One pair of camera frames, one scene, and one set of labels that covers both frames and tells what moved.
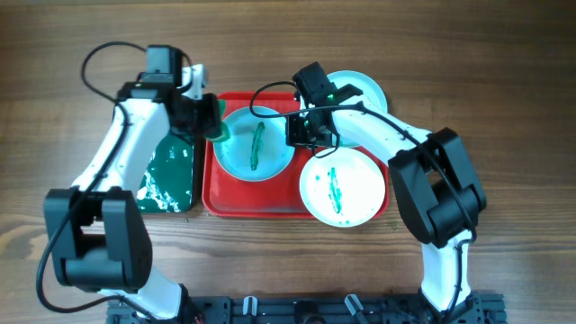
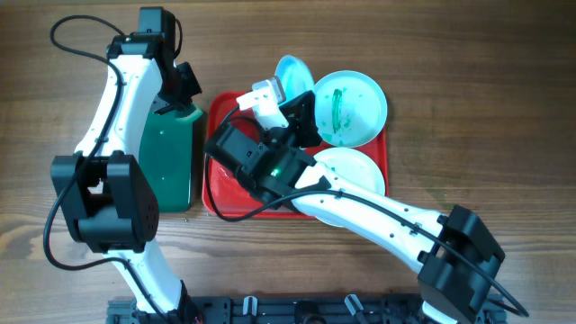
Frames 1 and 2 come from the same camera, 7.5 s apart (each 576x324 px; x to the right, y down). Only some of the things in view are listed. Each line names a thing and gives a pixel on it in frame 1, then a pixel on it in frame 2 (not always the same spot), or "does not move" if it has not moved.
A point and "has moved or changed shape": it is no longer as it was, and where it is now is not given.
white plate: [256, 148] has moved or changed shape
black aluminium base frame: [325, 309] does not move
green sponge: [224, 132] has moved or changed shape
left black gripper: [208, 118] → [193, 89]
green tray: [167, 181] does not move
